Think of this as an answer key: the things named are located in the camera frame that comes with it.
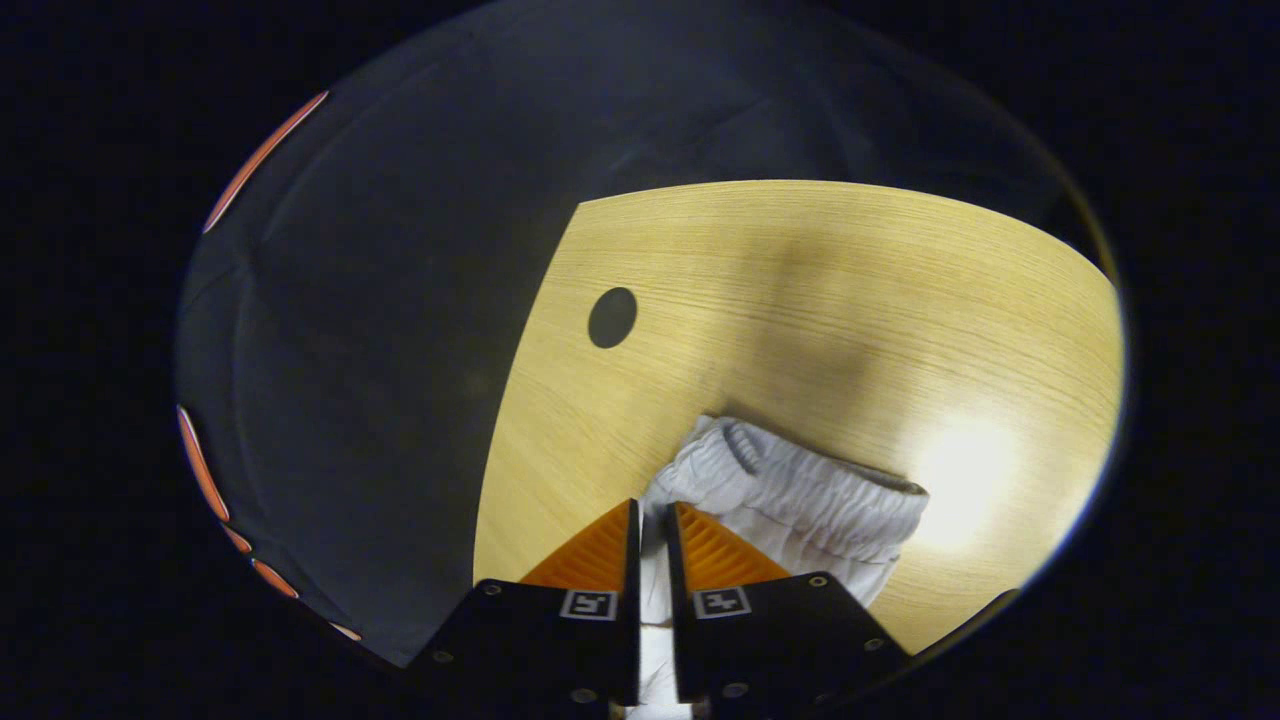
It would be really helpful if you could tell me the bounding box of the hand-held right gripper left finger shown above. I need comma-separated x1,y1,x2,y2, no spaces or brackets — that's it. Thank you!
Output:
405,498,642,717

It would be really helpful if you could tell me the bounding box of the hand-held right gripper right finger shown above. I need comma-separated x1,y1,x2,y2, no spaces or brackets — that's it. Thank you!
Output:
667,500,912,717

